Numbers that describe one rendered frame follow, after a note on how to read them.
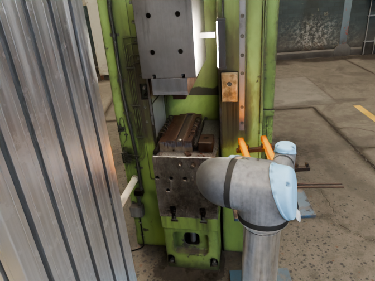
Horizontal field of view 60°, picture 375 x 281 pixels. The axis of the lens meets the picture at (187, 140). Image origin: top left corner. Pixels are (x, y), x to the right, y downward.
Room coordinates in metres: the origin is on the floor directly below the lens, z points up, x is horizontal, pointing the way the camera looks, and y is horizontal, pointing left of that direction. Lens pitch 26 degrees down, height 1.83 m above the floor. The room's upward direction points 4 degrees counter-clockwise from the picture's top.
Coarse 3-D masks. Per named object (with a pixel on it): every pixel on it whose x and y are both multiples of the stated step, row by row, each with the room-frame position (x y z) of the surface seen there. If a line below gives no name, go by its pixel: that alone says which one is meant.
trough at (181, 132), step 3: (189, 114) 2.11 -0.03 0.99; (192, 114) 2.10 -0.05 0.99; (186, 117) 2.06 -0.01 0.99; (189, 117) 2.07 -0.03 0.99; (186, 120) 2.02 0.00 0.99; (189, 120) 2.01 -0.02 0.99; (183, 123) 1.94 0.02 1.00; (186, 123) 1.97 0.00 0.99; (183, 126) 1.93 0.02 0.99; (186, 126) 1.93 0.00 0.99; (180, 129) 1.85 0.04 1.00; (183, 129) 1.88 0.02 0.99; (180, 132) 1.84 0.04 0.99; (183, 132) 1.84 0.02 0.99; (177, 135) 1.77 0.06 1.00; (180, 135) 1.79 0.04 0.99; (177, 138) 1.75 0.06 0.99; (180, 138) 1.75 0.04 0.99; (177, 141) 1.72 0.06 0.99; (180, 141) 1.71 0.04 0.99
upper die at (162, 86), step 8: (152, 80) 1.74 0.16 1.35; (160, 80) 1.73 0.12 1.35; (168, 80) 1.72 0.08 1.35; (176, 80) 1.71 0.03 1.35; (184, 80) 1.70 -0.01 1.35; (192, 80) 1.84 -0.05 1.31; (152, 88) 1.74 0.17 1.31; (160, 88) 1.73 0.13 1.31; (168, 88) 1.72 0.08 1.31; (176, 88) 1.71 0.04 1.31; (184, 88) 1.70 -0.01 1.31
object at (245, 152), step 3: (240, 138) 1.59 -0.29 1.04; (243, 138) 1.59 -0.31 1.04; (240, 141) 1.56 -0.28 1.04; (243, 141) 1.55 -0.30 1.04; (240, 144) 1.52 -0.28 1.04; (243, 144) 1.51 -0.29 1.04; (243, 147) 1.48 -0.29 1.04; (246, 147) 1.48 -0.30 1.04; (243, 150) 1.45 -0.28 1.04; (246, 150) 1.45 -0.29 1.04; (243, 153) 1.42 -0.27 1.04; (246, 153) 1.42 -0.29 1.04; (246, 156) 1.39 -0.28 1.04; (249, 156) 1.39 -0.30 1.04
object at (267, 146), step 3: (264, 135) 1.60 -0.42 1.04; (261, 138) 1.58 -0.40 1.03; (264, 138) 1.57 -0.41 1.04; (261, 141) 1.58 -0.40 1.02; (264, 141) 1.53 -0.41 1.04; (267, 141) 1.53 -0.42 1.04; (264, 144) 1.50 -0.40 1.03; (267, 144) 1.49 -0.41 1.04; (264, 147) 1.50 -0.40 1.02; (267, 147) 1.46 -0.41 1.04; (270, 147) 1.46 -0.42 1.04; (267, 150) 1.43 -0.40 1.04; (270, 150) 1.43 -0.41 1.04; (267, 153) 1.41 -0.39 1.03; (270, 153) 1.40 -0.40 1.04; (273, 153) 1.40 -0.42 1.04; (267, 156) 1.41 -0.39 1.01; (270, 156) 1.37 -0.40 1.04; (273, 156) 1.37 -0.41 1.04; (270, 159) 1.35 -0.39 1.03
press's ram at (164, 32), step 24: (144, 0) 1.74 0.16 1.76; (168, 0) 1.71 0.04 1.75; (192, 0) 1.70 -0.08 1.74; (144, 24) 1.74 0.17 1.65; (168, 24) 1.71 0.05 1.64; (192, 24) 1.69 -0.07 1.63; (144, 48) 1.74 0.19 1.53; (168, 48) 1.72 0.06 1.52; (192, 48) 1.69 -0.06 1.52; (144, 72) 1.75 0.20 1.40; (168, 72) 1.72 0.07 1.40; (192, 72) 1.69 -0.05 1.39
